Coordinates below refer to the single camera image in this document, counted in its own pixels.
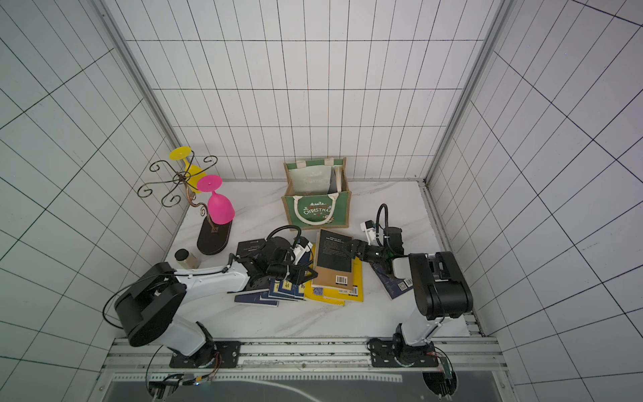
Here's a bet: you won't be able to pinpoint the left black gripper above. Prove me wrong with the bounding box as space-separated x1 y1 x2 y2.
270 260 318 286

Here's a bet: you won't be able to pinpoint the dark green brown book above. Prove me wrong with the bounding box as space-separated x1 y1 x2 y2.
311 229 353 291

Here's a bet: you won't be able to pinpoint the green jute canvas bag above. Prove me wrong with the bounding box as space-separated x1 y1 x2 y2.
282 157 352 230

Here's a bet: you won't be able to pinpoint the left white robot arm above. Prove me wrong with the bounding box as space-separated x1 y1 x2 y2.
106 236 316 368

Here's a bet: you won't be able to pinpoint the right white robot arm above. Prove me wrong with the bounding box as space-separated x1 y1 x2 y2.
344 227 473 370

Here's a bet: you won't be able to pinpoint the blue book yellow label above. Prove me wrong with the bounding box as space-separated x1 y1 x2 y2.
276 281 305 300
268 281 281 300

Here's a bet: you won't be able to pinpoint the yellow book purple picture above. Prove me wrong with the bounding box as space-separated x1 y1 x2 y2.
304 282 345 307

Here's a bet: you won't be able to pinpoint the yellow book plain cover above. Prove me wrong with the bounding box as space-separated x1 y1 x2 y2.
323 259 364 306

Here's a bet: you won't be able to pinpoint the navy book at bottom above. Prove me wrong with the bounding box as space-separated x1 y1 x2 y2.
234 292 279 308

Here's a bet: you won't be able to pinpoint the dark navy thin book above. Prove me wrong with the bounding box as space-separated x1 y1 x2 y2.
371 263 413 300

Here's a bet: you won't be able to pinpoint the black book white characters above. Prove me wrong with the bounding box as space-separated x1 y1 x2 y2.
227 239 271 294

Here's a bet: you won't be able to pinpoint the metal scroll glass rack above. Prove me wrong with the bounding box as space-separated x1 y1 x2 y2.
149 155 233 256

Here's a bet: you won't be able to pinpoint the pink plastic wine glass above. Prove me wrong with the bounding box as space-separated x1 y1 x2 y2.
197 174 235 225

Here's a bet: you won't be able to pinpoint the small jar black lid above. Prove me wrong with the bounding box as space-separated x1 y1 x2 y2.
174 249 200 270

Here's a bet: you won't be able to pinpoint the yellow plastic wine glass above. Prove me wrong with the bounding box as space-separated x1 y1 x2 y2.
169 147 206 194

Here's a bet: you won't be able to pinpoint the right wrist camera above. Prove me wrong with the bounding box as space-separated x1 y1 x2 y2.
360 220 382 246

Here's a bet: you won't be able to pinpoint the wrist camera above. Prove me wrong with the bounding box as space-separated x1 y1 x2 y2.
293 238 313 265
360 220 382 246

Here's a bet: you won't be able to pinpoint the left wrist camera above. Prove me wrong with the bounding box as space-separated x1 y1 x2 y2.
293 238 313 265

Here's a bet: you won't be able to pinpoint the aluminium mounting rail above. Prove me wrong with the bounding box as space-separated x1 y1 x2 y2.
103 338 508 374

